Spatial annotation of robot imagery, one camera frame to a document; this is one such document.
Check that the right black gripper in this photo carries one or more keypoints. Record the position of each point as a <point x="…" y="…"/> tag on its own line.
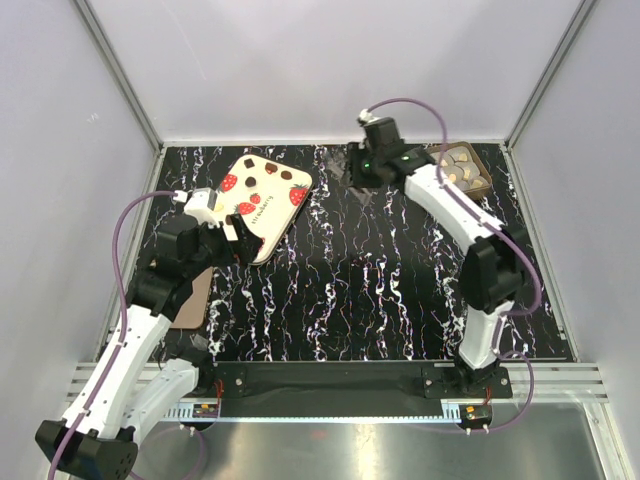
<point x="355" y="152"/>

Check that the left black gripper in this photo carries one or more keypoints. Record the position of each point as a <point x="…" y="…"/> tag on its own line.
<point x="241" y="250"/>

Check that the rose gold box lid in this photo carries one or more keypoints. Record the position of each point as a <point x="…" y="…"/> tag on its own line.
<point x="191" y="315"/>

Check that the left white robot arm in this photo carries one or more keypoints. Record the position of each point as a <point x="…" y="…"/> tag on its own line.
<point x="99" y="435"/>

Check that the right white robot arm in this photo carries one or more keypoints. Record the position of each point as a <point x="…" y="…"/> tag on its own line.
<point x="497" y="279"/>

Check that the brown chocolate box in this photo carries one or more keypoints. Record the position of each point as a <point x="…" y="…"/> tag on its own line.
<point x="462" y="166"/>

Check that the strawberry print white tray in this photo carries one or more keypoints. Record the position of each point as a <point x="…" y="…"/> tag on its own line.
<point x="268" y="208"/>

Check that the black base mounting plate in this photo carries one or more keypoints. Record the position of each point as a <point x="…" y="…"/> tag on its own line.
<point x="427" y="379"/>

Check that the left electronics board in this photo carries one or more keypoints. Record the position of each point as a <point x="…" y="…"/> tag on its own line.
<point x="206" y="410"/>

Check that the electronics board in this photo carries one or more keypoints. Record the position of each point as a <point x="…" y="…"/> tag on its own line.
<point x="478" y="412"/>
<point x="206" y="410"/>

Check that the right electronics board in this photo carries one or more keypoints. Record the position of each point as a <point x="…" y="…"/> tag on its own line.
<point x="478" y="412"/>

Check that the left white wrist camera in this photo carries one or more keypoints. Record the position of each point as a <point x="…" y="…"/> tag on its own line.
<point x="201" y="206"/>

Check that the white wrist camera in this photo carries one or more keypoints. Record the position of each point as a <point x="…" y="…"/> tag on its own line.
<point x="201" y="206"/>
<point x="380" y="132"/>

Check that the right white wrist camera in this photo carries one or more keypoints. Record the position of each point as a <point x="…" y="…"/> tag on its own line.
<point x="380" y="132"/>

